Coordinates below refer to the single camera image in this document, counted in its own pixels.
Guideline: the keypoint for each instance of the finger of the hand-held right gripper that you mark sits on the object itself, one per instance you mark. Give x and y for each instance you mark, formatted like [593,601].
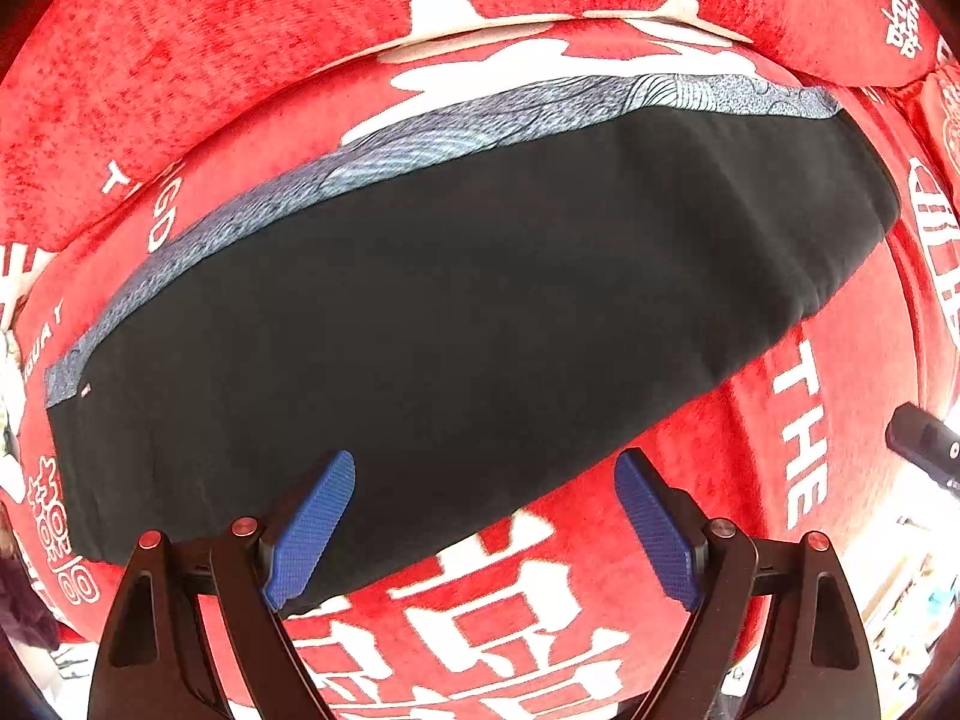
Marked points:
[922,439]

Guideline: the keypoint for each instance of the black pants with patterned waistband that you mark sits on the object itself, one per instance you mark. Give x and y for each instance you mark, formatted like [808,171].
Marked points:
[450,315]

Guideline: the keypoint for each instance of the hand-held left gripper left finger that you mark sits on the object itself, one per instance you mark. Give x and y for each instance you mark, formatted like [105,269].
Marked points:
[311,532]

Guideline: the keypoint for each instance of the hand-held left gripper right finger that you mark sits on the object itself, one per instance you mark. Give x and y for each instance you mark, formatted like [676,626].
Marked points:
[660,532]

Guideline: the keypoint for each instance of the dark purple cloth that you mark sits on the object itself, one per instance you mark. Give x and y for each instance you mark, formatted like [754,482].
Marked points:
[22,600]

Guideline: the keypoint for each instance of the floral white cloth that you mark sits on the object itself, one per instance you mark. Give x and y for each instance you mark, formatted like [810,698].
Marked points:
[9,382]

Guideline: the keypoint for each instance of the red printed sofa cover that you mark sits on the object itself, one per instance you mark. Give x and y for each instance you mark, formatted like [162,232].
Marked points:
[225,52]

